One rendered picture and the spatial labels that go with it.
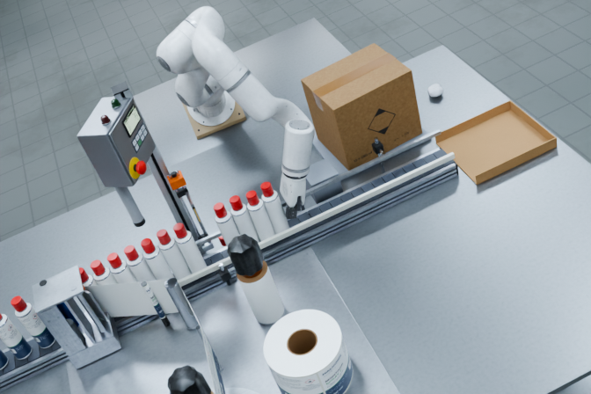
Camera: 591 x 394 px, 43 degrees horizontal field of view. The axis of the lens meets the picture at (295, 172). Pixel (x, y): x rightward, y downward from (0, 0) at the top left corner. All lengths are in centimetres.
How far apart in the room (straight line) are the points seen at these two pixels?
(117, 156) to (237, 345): 62
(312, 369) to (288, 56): 176
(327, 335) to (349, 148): 81
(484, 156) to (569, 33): 217
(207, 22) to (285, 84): 97
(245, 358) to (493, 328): 67
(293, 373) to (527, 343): 62
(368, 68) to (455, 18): 240
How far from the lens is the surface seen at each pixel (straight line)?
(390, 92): 249
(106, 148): 205
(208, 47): 210
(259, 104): 213
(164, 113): 321
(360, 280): 225
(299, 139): 215
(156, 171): 227
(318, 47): 330
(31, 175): 483
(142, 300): 223
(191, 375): 175
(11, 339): 238
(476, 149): 259
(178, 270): 232
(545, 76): 431
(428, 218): 238
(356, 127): 248
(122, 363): 226
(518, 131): 264
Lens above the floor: 252
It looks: 39 degrees down
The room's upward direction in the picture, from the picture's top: 18 degrees counter-clockwise
